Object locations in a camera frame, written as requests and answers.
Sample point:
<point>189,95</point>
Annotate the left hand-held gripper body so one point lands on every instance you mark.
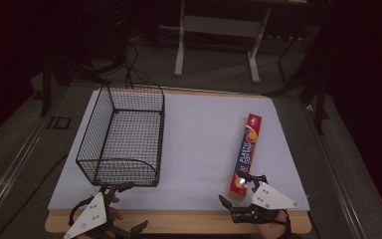
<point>91,215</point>

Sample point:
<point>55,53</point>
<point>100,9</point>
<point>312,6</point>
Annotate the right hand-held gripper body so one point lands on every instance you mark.
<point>272,198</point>

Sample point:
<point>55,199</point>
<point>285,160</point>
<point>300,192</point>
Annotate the long red plastic wrap box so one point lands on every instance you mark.
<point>248,146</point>

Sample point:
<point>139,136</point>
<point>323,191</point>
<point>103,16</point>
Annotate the person's left hand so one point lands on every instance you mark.
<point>114,213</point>

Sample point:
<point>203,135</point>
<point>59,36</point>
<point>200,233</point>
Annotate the person's right hand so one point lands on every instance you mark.
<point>271,229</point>

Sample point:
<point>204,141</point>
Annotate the white table mat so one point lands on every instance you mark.
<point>199,149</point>

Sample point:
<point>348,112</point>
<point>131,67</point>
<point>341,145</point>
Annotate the black metal stand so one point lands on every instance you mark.
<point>318,99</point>
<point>46,86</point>

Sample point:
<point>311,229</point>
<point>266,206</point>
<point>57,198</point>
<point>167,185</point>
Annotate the grey metal floor rail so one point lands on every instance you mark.
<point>10,169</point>
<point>338,172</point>

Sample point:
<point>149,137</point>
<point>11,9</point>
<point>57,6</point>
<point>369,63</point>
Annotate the white metal desk frame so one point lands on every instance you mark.
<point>219,26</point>

